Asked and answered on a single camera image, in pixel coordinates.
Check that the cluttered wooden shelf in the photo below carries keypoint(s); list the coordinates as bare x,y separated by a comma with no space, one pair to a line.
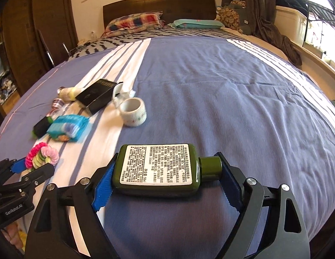
2,81

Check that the black metal rack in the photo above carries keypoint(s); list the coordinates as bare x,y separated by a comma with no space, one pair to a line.
321,10

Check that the metal folding frame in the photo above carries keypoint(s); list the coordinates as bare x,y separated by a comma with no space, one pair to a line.
50,52

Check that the black cardboard box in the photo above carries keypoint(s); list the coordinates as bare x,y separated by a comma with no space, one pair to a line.
95,95

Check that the cream plastic tube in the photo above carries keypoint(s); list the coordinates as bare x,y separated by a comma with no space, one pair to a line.
70,93

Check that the dark wooden headboard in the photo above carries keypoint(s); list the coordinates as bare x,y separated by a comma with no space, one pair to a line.
162,4

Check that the white tape roll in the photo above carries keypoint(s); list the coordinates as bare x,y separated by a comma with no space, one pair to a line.
132,113

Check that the brown wooden wardrobe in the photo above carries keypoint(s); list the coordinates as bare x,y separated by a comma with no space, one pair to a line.
46,19

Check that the brown patterned plush toy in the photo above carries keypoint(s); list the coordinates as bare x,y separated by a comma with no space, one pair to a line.
232,16

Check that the teal pillow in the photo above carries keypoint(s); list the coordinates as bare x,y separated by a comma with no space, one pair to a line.
197,23

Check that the grey patterned bed sheet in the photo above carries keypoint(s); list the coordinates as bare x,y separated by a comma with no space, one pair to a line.
121,39

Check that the white storage box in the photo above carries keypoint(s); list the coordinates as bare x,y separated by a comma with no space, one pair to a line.
291,24

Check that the blue tissue packet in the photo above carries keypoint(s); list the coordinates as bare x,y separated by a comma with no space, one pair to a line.
68,126

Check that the small striped clear bottle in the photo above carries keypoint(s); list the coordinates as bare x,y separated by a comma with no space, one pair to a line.
57,106

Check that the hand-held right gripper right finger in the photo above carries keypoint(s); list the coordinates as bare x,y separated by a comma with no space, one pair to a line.
232,186

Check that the plaid pillow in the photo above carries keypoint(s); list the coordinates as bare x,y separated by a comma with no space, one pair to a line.
132,23

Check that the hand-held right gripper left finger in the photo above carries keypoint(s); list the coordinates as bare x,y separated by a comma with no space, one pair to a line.
102,187

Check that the brown curtain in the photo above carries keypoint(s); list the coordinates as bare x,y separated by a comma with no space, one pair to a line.
264,8

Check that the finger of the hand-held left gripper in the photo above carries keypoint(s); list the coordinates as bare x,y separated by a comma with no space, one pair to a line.
41,171
20,166

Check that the dark green bottle white label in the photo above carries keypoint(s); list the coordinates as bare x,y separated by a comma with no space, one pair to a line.
156,167

